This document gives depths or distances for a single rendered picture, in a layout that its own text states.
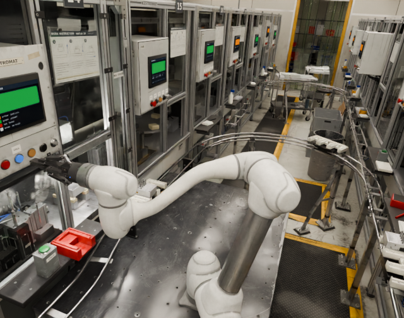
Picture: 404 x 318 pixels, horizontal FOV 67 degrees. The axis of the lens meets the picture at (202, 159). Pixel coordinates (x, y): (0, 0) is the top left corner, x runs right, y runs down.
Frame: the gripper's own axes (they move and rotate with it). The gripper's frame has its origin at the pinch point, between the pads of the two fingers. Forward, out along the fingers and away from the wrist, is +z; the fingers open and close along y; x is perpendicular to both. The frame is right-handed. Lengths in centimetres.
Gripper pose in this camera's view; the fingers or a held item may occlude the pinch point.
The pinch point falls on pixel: (40, 163)
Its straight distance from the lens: 132.4
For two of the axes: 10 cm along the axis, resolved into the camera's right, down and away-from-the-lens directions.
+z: -9.4, -2.0, 2.9
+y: 0.6, -9.0, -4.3
